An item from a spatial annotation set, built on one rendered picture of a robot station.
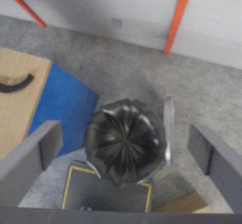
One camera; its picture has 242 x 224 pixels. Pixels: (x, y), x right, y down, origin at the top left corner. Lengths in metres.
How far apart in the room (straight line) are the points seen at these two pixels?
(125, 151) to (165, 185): 0.72
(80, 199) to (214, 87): 1.55
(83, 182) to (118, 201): 0.31
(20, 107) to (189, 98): 1.41
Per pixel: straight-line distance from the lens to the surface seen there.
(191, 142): 0.17
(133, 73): 1.76
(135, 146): 1.17
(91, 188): 1.50
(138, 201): 1.47
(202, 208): 1.56
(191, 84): 1.79
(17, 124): 0.95
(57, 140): 0.16
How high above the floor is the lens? 1.68
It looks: 79 degrees down
